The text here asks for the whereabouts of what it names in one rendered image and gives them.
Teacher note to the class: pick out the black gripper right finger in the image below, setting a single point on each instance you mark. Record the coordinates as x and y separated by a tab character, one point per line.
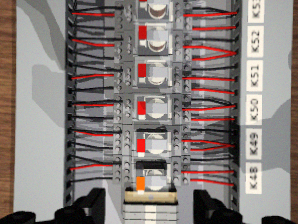
205	211

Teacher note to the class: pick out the grey relay panel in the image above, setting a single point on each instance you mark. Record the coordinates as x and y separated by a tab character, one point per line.
258	47

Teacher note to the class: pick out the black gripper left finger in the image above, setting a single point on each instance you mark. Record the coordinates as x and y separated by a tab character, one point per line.
90	211

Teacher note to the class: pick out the plug-in relay with orange button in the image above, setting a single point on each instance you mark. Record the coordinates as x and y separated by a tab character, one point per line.
150	179

